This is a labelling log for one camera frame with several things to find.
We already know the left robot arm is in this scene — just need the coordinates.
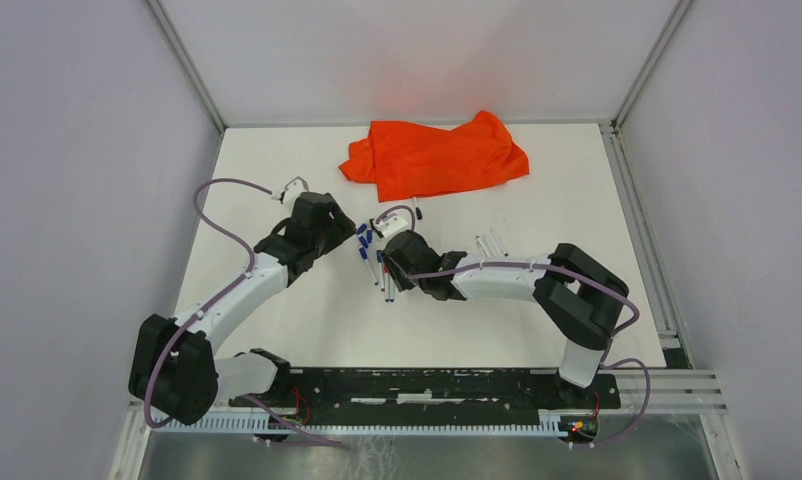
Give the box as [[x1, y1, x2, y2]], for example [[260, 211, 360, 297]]
[[128, 192, 356, 428]]

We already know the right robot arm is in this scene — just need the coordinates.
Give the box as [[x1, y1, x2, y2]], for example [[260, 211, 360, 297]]
[[382, 230, 639, 408]]

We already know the blue capped pen left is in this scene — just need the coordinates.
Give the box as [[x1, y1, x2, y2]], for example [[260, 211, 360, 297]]
[[376, 250, 395, 303]]

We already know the black pen near cloth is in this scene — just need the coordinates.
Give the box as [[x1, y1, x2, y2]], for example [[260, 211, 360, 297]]
[[412, 197, 423, 221]]

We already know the orange cloth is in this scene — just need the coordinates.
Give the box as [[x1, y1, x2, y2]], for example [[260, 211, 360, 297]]
[[339, 111, 530, 202]]

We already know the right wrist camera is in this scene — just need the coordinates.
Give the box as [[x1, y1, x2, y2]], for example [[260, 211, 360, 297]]
[[372, 215, 410, 241]]

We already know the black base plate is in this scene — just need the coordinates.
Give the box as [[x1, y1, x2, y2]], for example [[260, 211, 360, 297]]
[[259, 367, 622, 427]]

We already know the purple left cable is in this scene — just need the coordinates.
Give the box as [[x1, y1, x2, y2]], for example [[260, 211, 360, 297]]
[[142, 178, 346, 449]]

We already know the aluminium frame rail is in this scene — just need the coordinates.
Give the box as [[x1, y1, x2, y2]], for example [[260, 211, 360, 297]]
[[259, 365, 726, 422]]

